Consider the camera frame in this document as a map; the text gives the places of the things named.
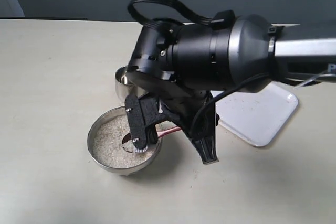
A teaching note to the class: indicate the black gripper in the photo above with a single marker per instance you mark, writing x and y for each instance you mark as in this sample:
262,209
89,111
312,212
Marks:
166,101

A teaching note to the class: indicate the brown wooden spoon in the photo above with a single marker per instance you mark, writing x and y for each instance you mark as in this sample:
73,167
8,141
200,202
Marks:
127,143

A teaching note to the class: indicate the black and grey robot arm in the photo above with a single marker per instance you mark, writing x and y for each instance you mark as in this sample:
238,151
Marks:
185,72

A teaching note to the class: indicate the steel bowl of rice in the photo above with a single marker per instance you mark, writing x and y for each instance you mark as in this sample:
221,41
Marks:
104,144

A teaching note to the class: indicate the white plastic tray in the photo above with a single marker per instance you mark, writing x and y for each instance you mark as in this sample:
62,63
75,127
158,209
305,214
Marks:
257,118

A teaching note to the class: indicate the small steel cup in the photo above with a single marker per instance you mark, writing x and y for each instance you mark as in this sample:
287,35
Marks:
123,86

